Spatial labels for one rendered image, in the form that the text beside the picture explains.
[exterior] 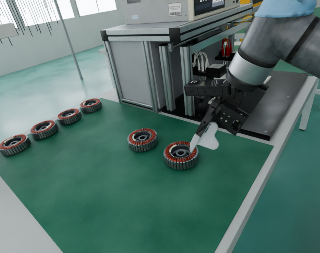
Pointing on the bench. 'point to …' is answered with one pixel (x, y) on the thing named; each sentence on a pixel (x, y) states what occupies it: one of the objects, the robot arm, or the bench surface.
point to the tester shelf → (173, 27)
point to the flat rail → (218, 36)
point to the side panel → (132, 74)
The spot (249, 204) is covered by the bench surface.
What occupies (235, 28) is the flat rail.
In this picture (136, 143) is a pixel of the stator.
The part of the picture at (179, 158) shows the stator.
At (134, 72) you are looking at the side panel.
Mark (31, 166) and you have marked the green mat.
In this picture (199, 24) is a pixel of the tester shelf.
